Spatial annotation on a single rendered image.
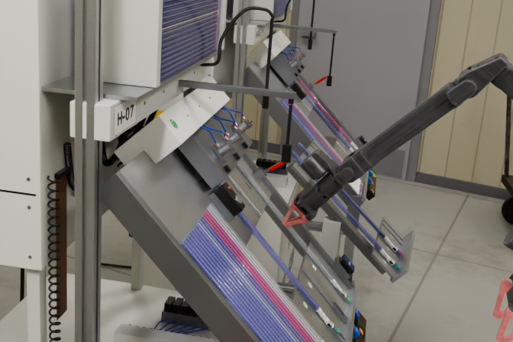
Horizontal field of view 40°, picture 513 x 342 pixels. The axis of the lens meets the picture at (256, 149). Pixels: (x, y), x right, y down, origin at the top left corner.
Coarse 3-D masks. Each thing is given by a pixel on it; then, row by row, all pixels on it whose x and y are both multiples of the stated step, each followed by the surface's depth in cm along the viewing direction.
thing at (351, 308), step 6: (354, 288) 206; (354, 294) 202; (354, 300) 199; (348, 306) 197; (354, 306) 196; (348, 312) 194; (354, 312) 193; (348, 318) 190; (348, 324) 187; (348, 330) 184; (348, 336) 181
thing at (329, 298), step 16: (304, 256) 196; (320, 256) 205; (304, 272) 187; (320, 272) 197; (320, 288) 190; (336, 288) 198; (304, 304) 175; (320, 304) 183; (336, 304) 190; (320, 320) 177; (336, 320) 185; (336, 336) 178
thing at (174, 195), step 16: (144, 160) 152; (160, 160) 158; (176, 160) 165; (240, 160) 200; (128, 176) 142; (144, 176) 147; (160, 176) 153; (176, 176) 160; (192, 176) 167; (240, 176) 192; (144, 192) 143; (160, 192) 149; (176, 192) 155; (192, 192) 162; (208, 192) 169; (240, 192) 185; (256, 192) 195; (160, 208) 145; (176, 208) 150; (192, 208) 157; (256, 208) 187; (176, 224) 146; (192, 224) 152; (240, 224) 173
